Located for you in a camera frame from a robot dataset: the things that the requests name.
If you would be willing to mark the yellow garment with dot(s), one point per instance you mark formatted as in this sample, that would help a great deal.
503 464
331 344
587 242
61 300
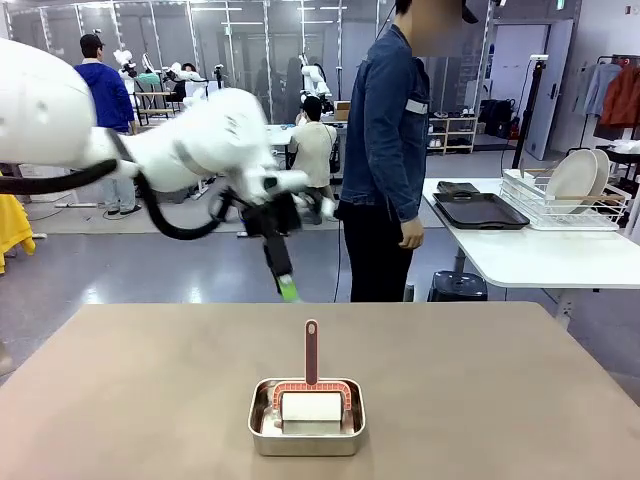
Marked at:
12 225

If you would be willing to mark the orange hanging jacket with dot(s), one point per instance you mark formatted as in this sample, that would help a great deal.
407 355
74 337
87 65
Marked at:
622 97

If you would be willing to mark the person's right denim forearm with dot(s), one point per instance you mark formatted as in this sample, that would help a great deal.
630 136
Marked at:
406 190

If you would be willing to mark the black bags pile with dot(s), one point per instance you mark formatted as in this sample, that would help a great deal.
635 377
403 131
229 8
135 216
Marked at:
497 117

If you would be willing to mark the black tripod stand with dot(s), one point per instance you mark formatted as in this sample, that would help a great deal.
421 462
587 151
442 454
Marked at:
530 100

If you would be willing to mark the dark grey folded cloth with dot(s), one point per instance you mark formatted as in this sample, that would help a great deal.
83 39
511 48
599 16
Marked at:
457 187

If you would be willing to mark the white round plate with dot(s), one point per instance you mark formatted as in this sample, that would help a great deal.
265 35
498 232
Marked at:
570 177
602 172

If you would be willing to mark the black clothes rack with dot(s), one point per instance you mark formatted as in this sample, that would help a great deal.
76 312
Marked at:
602 59

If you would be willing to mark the white side table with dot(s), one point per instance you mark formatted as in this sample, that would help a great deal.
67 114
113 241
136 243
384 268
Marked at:
525 255

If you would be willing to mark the person in denim jacket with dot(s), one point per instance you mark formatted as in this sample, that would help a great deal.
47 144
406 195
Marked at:
385 125

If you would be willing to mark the dark brown plastic tray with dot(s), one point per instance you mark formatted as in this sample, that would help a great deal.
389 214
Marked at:
480 212

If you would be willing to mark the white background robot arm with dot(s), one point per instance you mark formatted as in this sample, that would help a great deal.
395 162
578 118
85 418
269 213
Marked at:
315 80

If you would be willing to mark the black plastic stool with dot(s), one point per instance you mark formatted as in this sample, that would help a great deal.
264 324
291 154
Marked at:
457 286

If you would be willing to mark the white door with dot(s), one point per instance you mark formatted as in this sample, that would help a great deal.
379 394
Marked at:
547 90

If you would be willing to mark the crouching person in beige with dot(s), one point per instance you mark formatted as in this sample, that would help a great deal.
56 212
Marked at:
312 145

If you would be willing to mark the pink maroon lint roller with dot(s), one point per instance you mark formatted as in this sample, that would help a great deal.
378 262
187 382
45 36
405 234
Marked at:
311 350

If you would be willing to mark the white shoe rack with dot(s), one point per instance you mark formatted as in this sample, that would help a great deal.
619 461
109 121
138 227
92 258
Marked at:
450 135

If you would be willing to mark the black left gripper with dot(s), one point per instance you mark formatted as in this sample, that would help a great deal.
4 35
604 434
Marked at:
272 215

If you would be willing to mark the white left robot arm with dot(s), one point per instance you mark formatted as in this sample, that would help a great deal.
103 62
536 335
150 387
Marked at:
45 115

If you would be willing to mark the person's right hand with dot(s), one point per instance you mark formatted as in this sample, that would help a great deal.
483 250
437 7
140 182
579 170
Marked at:
412 236

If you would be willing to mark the grey hanging shirt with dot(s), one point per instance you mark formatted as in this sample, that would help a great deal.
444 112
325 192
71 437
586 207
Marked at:
597 90

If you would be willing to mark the man in blue hoodie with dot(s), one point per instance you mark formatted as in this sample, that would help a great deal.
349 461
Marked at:
107 95

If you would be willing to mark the rectangular steel container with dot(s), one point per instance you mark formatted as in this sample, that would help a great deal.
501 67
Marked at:
305 445

